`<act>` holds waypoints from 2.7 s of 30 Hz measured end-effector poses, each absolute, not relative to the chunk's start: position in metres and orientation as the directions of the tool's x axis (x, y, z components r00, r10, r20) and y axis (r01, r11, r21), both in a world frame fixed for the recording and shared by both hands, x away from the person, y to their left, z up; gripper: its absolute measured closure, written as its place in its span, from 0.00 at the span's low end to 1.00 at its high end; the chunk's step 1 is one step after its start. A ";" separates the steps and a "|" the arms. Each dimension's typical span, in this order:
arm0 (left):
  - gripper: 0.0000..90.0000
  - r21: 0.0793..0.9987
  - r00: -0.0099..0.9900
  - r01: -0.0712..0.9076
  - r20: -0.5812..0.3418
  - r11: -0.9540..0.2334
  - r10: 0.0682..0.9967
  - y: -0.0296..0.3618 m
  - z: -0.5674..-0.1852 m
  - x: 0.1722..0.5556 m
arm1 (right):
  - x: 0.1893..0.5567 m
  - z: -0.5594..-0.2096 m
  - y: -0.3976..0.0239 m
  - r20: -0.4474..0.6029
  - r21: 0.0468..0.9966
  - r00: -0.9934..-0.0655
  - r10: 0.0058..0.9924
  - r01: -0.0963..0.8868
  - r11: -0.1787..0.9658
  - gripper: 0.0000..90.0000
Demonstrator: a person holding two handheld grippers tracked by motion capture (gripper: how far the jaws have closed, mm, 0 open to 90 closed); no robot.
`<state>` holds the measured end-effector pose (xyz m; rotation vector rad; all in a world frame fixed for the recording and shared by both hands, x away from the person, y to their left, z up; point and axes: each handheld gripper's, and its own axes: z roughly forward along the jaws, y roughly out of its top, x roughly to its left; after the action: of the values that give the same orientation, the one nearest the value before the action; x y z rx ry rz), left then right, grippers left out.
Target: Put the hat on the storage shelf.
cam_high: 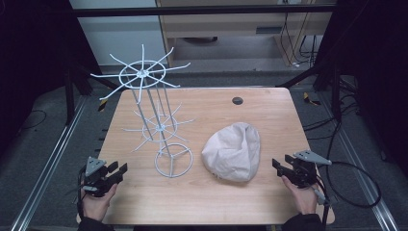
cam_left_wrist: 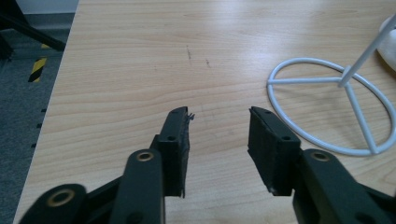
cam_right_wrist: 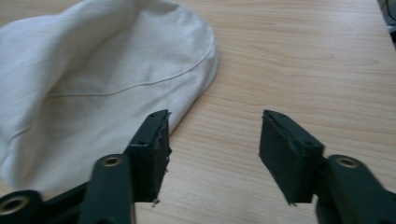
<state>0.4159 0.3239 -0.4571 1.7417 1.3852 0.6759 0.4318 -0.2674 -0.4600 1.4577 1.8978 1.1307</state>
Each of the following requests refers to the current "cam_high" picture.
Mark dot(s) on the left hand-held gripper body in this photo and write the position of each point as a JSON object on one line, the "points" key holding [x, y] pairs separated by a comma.
{"points": [[96, 178]]}

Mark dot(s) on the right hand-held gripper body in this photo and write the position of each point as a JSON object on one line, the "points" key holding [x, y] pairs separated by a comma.
{"points": [[303, 170]]}

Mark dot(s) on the beige cloth hat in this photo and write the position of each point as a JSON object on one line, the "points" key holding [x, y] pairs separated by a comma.
{"points": [[232, 154]]}

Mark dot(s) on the person's left hand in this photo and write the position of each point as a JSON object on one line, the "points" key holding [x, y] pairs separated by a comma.
{"points": [[96, 203]]}

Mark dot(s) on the person's right hand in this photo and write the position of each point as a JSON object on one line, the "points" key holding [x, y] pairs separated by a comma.
{"points": [[301, 197]]}

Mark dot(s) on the black metal stand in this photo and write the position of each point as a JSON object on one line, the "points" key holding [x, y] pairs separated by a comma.
{"points": [[324, 83], [73, 80]]}

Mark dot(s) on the white cabinet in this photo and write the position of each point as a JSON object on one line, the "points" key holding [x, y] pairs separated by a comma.
{"points": [[118, 32]]}

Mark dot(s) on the wooden desk with drawer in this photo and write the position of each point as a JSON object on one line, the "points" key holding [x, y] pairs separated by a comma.
{"points": [[240, 29]]}

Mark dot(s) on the black crossbar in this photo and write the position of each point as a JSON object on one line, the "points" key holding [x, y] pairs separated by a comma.
{"points": [[202, 10]]}

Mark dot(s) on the aluminium floor rail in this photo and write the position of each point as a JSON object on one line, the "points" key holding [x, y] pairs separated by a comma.
{"points": [[359, 166], [48, 166]]}

